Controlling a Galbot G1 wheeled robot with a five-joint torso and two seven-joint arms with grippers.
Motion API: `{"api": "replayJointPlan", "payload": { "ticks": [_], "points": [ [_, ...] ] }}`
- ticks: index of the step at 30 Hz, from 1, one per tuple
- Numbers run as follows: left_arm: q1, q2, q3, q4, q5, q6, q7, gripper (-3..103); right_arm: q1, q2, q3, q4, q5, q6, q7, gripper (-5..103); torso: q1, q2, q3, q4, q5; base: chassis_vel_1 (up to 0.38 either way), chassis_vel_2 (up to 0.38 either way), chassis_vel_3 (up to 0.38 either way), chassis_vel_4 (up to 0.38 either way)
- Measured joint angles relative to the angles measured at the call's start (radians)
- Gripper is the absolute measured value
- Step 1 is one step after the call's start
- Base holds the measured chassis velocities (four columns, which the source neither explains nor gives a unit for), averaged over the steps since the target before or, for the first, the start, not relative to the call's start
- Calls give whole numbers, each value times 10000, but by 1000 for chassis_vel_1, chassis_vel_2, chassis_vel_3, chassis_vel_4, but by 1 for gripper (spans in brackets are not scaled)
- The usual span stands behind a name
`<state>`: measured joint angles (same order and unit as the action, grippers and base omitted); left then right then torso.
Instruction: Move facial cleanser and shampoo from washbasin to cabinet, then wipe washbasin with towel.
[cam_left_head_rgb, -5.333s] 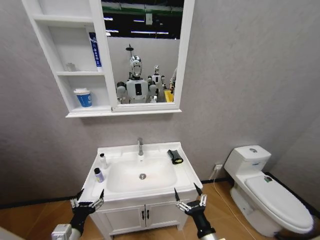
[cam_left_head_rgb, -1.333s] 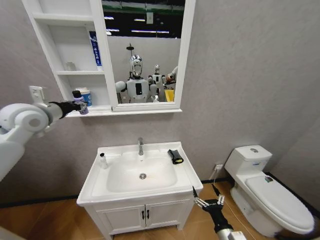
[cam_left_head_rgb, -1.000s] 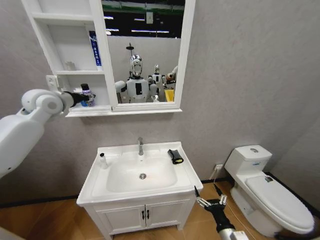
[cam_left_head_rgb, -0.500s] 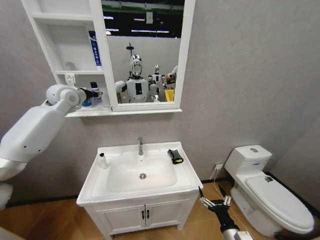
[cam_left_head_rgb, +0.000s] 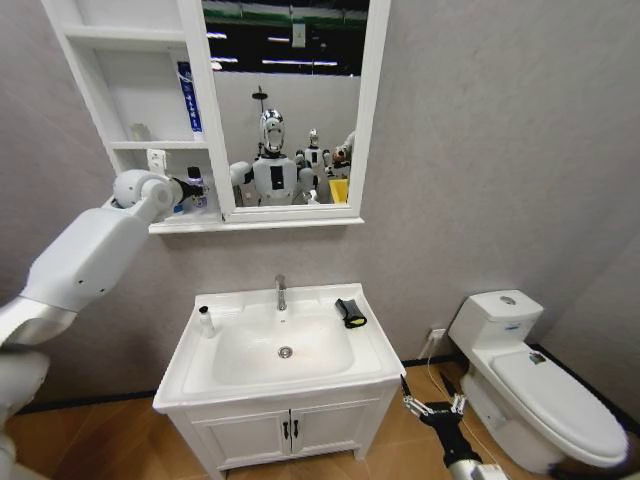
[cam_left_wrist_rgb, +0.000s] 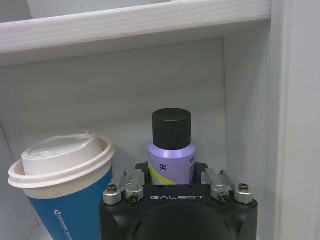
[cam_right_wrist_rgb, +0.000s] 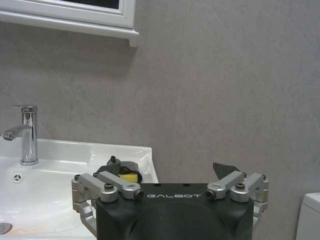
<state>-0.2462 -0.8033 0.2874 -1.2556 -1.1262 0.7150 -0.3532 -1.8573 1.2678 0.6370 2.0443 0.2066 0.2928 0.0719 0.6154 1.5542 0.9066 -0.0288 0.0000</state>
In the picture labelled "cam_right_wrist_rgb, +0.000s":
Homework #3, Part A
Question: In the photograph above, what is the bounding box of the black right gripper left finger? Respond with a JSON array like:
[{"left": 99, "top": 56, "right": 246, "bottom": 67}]
[{"left": 71, "top": 155, "right": 145, "bottom": 237}]

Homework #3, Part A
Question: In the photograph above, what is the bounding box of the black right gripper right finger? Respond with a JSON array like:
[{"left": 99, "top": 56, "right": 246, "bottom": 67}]
[{"left": 206, "top": 161, "right": 270, "bottom": 227}]

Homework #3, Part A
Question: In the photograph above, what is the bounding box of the white ceramic washbasin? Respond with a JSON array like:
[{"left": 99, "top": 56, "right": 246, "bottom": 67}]
[{"left": 0, "top": 138, "right": 160, "bottom": 240}]

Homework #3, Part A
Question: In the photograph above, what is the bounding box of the white framed mirror cabinet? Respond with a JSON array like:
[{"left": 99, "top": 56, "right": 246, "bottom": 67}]
[{"left": 0, "top": 0, "right": 140, "bottom": 48}]

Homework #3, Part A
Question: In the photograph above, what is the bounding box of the yellow sponge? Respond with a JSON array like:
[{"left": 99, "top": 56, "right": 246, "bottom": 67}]
[{"left": 118, "top": 171, "right": 140, "bottom": 184}]

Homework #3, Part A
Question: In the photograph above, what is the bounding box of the white toilet tank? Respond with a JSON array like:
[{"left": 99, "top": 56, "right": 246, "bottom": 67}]
[{"left": 295, "top": 192, "right": 320, "bottom": 240}]

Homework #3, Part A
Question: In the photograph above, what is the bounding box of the chrome basin faucet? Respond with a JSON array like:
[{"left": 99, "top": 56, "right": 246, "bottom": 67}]
[{"left": 1, "top": 104, "right": 40, "bottom": 166}]

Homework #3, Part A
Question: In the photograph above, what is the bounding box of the chrome basin drain stopper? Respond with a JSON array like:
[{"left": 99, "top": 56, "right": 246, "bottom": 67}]
[{"left": 0, "top": 221, "right": 14, "bottom": 235}]

